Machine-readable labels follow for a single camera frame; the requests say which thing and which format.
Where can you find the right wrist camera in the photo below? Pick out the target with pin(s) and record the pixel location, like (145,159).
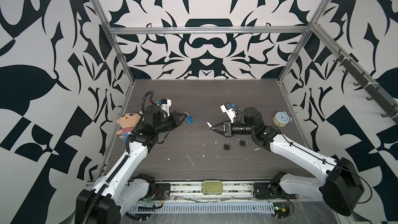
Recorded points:
(230,110)

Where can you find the blue padlock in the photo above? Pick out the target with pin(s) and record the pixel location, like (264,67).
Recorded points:
(189,119)

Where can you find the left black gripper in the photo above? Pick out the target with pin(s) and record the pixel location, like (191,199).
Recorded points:
(174,118)

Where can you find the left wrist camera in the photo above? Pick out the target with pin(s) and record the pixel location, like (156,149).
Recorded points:
(165,105)

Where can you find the black padlock front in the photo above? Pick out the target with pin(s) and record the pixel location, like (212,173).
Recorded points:
(227,146)

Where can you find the white slotted cable duct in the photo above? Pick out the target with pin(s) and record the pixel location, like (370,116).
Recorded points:
(205,208)

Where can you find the plush doll striped shirt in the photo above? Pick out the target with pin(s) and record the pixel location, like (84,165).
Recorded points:
(127,123)

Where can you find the cream blue alarm clock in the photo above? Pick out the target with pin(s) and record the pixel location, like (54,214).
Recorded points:
(281,119)

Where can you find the black padlock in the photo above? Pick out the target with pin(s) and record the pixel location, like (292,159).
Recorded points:
(227,146)
(243,142)

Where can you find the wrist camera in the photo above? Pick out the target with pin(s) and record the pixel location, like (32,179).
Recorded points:
(165,105)
(230,110)

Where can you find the small electronics board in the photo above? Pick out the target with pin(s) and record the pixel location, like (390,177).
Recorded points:
(282,210)

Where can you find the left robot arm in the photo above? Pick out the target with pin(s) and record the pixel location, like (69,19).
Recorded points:
(114,194)

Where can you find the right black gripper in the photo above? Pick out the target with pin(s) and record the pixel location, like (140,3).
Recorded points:
(226,128)

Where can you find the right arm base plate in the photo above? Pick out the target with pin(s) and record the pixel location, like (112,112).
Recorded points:
(266,191)

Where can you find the black coat hook rail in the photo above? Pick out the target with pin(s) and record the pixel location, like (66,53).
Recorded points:
(365,81)

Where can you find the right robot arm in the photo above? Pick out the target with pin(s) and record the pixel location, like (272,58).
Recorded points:
(335,182)

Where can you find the gold metal tin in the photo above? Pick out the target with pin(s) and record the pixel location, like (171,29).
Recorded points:
(212,187)

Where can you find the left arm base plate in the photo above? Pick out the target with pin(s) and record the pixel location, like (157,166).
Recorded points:
(161,192)

